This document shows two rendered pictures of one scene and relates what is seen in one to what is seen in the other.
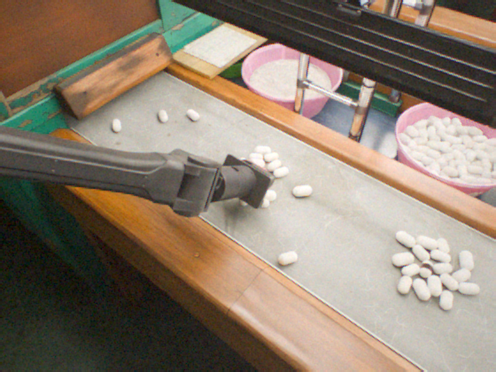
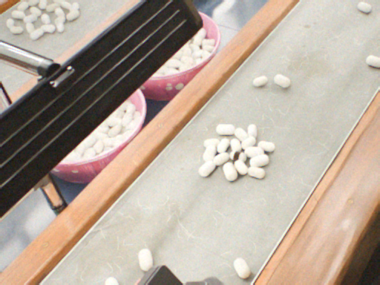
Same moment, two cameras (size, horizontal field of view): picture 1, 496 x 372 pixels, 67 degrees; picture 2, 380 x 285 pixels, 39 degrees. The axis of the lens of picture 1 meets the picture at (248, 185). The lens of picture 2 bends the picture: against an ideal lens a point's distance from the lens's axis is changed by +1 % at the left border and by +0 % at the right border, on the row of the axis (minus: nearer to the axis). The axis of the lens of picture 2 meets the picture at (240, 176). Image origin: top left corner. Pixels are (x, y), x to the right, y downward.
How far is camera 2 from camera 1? 50 cm
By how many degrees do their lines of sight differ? 55
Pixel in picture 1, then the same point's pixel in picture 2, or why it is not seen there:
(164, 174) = not seen: outside the picture
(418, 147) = (79, 151)
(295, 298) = (292, 252)
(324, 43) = (79, 119)
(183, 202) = not seen: outside the picture
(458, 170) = (115, 124)
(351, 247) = (218, 214)
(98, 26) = not seen: outside the picture
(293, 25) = (39, 145)
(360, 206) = (165, 205)
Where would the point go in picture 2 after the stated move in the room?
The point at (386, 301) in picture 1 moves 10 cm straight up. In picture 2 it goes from (273, 188) to (272, 149)
